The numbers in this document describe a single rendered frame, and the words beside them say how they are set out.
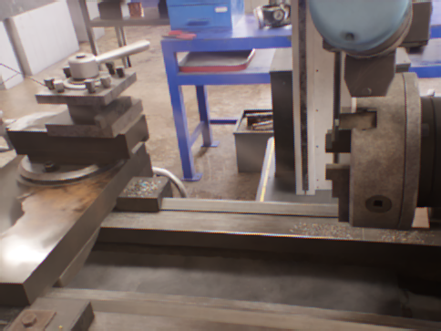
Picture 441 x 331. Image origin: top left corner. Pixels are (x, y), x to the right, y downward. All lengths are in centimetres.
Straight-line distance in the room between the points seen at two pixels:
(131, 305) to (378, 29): 66
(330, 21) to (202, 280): 78
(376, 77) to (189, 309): 51
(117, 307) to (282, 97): 140
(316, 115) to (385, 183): 134
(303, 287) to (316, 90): 107
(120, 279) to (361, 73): 78
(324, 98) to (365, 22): 154
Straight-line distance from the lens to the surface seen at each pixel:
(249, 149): 295
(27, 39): 585
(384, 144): 72
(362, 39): 49
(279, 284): 111
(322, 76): 199
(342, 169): 83
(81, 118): 120
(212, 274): 116
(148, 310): 94
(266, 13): 269
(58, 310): 95
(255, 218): 113
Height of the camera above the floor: 147
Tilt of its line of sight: 29 degrees down
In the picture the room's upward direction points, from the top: 6 degrees counter-clockwise
